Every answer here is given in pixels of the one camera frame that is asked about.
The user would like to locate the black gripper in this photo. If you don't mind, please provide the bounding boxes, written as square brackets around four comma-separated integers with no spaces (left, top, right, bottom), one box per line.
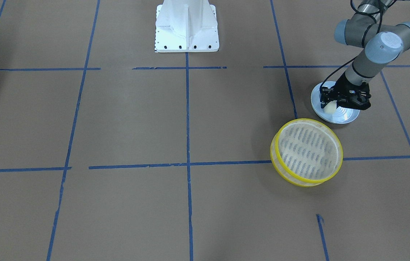
[319,73,369,106]

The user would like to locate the white steamed bun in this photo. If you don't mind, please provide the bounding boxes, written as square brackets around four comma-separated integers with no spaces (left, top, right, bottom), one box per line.
[323,101,337,115]

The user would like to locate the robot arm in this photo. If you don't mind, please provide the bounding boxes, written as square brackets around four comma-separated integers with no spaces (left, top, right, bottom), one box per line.
[319,0,410,110]

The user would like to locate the yellow rimmed bamboo steamer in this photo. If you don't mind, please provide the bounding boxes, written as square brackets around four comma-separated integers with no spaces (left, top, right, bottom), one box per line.
[269,118,343,188]

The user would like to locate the light blue plate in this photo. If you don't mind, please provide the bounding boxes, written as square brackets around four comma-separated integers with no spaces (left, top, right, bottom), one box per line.
[311,83,360,124]

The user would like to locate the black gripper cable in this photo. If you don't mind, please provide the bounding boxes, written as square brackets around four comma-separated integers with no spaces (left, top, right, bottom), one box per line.
[319,0,386,95]

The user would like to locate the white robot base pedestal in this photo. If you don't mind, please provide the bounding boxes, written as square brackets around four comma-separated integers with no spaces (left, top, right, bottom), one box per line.
[154,0,220,53]

